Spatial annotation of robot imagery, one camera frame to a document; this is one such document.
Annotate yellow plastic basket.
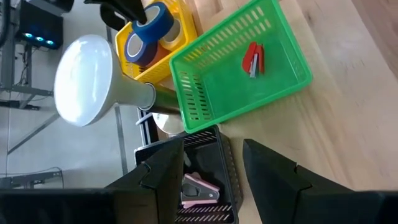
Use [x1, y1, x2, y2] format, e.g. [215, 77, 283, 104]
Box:
[114, 0, 199, 85]

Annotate purple tape roll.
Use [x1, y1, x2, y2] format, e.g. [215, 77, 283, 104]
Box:
[124, 30, 159, 67]

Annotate black plastic basket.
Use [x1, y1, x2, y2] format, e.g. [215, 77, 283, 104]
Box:
[134, 126, 244, 224]

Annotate green plastic basket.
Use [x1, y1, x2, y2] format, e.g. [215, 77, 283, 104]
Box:
[169, 0, 313, 134]

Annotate dark blue tape roll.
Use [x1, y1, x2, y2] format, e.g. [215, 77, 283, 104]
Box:
[132, 1, 175, 44]

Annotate grey metal stand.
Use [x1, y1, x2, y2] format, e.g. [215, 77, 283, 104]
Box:
[0, 40, 62, 156]

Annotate red mini stapler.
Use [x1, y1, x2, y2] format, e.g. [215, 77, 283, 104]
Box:
[241, 42, 266, 78]

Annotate yellow tape roll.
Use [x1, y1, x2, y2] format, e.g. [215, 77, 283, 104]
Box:
[160, 18, 185, 52]

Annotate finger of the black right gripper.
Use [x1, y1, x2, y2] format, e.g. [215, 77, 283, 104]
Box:
[99, 2, 126, 32]
[108, 0, 148, 26]

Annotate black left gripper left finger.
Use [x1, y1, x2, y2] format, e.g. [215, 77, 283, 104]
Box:
[105, 136, 185, 224]

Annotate black box blue lights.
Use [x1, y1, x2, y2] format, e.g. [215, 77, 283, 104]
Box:
[17, 0, 65, 50]

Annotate pale pink staple remover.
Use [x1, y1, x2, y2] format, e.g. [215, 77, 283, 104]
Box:
[180, 172, 221, 209]

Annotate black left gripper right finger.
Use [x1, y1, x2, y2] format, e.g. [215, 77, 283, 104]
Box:
[243, 138, 354, 224]

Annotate white dome table lamp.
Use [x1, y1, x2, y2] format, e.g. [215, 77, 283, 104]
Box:
[53, 34, 185, 135]

